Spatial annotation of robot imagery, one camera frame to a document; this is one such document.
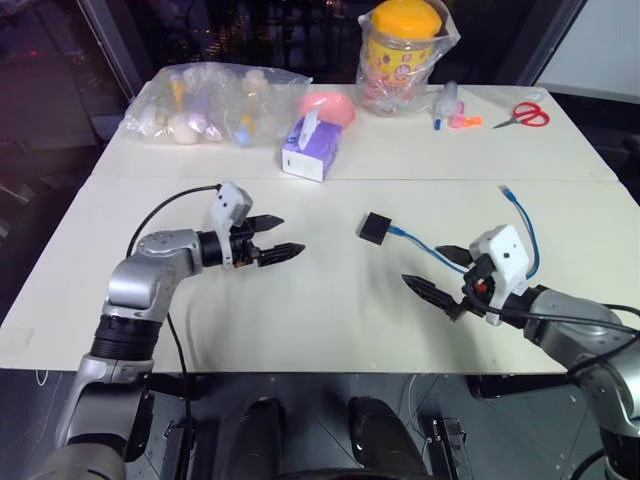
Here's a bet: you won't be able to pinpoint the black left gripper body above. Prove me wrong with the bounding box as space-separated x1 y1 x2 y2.
228 218 263 271

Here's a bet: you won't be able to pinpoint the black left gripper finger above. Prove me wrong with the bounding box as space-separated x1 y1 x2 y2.
256 242 307 267
247 213 286 234

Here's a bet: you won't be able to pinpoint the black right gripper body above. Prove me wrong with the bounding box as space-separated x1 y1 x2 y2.
448 254 499 322

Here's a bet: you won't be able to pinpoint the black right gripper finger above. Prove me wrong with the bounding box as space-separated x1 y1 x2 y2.
400 273 463 316
434 243 474 267

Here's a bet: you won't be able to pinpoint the small black box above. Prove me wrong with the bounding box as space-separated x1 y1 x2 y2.
356 211 394 246

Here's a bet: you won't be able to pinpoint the purple tissue box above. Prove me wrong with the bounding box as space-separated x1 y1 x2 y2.
279 110 345 184

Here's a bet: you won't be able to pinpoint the clear bag of toys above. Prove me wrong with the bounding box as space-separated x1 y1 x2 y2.
118 62 314 149

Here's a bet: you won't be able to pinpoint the pink plastic bowl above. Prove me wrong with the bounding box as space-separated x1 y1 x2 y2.
297 90 357 127

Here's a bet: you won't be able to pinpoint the dark rounded robot foot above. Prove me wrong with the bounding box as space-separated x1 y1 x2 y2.
227 396 287 480
347 395 431 480

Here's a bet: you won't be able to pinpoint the white small bottle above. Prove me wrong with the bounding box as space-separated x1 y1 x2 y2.
433 80 464 119

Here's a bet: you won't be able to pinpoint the yellow lidded jar in bag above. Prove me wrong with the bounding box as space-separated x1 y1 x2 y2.
355 0 461 119

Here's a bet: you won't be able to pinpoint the yellow lidded candy jar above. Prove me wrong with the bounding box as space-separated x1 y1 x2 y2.
360 0 445 117

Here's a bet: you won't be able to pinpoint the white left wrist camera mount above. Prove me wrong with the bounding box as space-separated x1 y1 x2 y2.
208 182 254 265

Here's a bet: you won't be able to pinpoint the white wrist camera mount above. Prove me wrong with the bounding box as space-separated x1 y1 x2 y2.
468 224 531 327
208 182 254 265

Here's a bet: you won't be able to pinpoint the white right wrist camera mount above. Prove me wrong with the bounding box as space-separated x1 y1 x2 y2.
468 224 531 327

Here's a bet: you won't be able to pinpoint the blue cable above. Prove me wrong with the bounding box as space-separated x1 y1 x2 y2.
388 185 544 280

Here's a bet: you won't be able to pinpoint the red handled scissors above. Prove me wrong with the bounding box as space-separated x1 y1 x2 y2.
491 101 551 130

